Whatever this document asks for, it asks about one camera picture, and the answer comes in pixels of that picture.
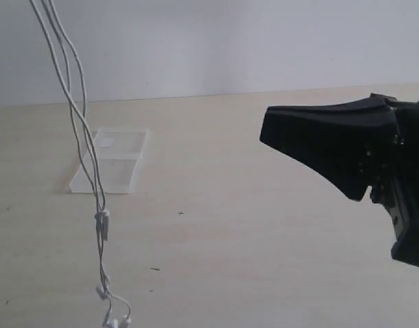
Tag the white wired earphones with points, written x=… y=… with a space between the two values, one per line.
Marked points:
x=118 y=313

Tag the clear plastic storage box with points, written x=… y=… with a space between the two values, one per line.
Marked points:
x=119 y=152

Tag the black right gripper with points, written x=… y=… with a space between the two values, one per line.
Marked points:
x=349 y=144

